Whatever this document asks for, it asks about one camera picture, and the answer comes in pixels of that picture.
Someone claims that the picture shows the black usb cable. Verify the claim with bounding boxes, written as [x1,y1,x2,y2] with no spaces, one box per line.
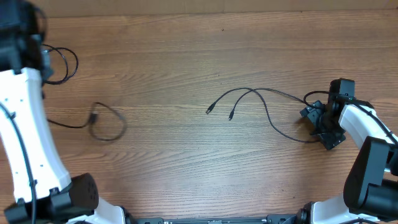
[46,101,127,142]
[205,87,321,144]
[42,44,79,86]

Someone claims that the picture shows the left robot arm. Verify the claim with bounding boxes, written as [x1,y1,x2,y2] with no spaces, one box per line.
[1,1,134,223]

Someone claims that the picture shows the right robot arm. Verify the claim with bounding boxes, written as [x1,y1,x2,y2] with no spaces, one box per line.
[294,78,397,223]

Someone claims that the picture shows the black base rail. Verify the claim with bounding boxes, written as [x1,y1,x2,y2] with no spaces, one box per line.
[127,214,296,224]

